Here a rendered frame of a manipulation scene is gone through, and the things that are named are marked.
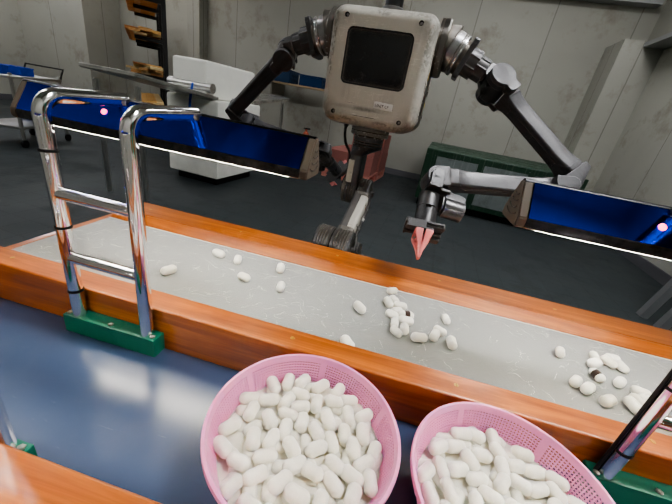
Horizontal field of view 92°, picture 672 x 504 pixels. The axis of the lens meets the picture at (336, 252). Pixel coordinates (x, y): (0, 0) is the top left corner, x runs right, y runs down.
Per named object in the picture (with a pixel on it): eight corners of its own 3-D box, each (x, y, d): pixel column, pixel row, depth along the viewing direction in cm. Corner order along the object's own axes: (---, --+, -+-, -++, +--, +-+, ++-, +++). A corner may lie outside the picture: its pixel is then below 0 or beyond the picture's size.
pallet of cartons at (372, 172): (383, 175, 671) (392, 135, 638) (373, 188, 546) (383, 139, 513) (339, 165, 688) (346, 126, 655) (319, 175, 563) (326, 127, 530)
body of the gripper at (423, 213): (445, 230, 83) (448, 207, 86) (406, 221, 84) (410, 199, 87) (438, 242, 89) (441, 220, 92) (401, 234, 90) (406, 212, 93)
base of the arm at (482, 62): (450, 79, 109) (474, 42, 104) (471, 91, 109) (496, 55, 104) (451, 75, 102) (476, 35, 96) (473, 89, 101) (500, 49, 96)
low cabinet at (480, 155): (529, 207, 621) (548, 164, 587) (561, 238, 451) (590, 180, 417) (420, 182, 665) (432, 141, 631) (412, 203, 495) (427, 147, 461)
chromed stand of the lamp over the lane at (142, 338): (138, 285, 82) (118, 91, 63) (210, 306, 79) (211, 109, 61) (65, 330, 65) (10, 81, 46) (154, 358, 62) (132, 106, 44)
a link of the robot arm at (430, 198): (416, 196, 95) (423, 184, 90) (438, 203, 95) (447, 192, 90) (412, 215, 92) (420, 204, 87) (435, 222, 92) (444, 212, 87)
